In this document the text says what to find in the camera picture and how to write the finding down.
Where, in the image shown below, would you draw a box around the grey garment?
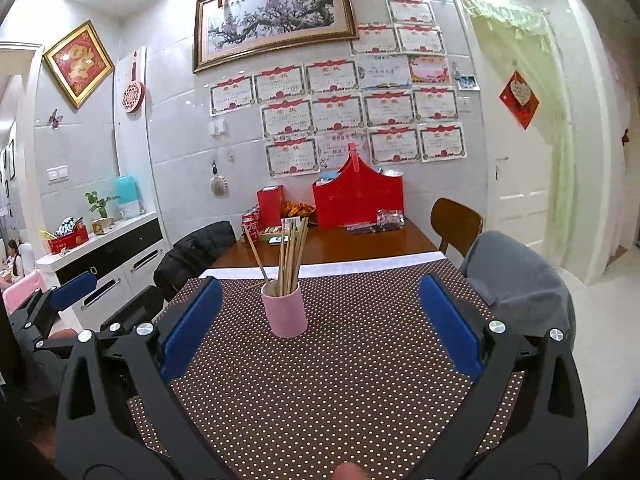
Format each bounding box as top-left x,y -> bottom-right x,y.
459,230 -> 576,341

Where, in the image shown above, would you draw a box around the pink round fan ornament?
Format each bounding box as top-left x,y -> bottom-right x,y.
122,50 -> 147,115

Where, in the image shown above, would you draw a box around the tall red gift box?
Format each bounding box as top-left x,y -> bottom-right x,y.
257,185 -> 286,228

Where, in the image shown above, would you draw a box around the red diamond door decoration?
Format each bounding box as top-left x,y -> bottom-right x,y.
499,71 -> 541,130

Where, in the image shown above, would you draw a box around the light green curtain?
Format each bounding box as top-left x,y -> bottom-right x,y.
457,0 -> 576,271

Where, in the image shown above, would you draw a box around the pink cloth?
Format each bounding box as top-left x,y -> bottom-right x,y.
2,267 -> 53,313

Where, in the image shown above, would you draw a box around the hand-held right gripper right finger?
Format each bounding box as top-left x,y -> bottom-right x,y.
415,274 -> 588,480

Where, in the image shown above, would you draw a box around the framed plum blossom painting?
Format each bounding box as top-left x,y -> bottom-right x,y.
192,0 -> 360,75

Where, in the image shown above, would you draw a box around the clear plastic packet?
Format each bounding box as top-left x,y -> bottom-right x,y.
347,208 -> 405,235

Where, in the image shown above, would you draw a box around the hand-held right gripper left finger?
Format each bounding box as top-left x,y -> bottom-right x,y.
55,276 -> 224,480

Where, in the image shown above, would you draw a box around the wall of award certificates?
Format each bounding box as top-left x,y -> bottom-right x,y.
207,0 -> 468,178

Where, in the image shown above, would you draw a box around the white door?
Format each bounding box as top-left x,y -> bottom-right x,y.
480,25 -> 556,241

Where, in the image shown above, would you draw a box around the potted green plant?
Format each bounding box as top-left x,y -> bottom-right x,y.
84,191 -> 121,236

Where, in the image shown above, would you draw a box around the brown wooden chair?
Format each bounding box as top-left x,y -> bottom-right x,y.
430,197 -> 485,256

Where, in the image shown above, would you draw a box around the pink cup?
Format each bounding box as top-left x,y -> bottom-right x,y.
261,280 -> 308,339

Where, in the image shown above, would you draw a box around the green tray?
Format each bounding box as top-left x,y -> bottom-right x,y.
259,226 -> 301,244

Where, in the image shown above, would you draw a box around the white table cloth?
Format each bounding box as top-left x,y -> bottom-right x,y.
200,251 -> 448,278

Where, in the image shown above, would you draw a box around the red tote with handle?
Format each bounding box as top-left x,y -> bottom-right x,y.
312,142 -> 405,231

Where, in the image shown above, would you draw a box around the white black sideboard cabinet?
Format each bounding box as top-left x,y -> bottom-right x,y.
35,210 -> 166,311

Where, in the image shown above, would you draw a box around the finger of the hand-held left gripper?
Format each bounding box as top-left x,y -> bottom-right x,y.
10,271 -> 99,333
32,284 -> 166,354

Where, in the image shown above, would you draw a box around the black jacket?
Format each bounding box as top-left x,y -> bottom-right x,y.
152,221 -> 237,306

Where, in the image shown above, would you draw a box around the framed red gold calligraphy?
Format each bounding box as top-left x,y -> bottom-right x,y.
42,20 -> 116,111

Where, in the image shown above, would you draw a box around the turquoise white humidifier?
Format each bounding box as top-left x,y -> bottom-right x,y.
115,175 -> 146,220

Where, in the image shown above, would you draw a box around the person's right hand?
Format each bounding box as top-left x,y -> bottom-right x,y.
332,461 -> 369,480

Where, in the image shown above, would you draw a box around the orange snack packets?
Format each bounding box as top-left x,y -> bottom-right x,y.
282,201 -> 316,224

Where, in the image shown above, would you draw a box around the bunch of wooden chopsticks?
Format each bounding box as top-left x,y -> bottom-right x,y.
243,217 -> 310,297

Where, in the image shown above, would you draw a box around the brown polka dot tablecloth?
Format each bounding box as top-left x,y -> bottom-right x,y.
125,260 -> 526,480

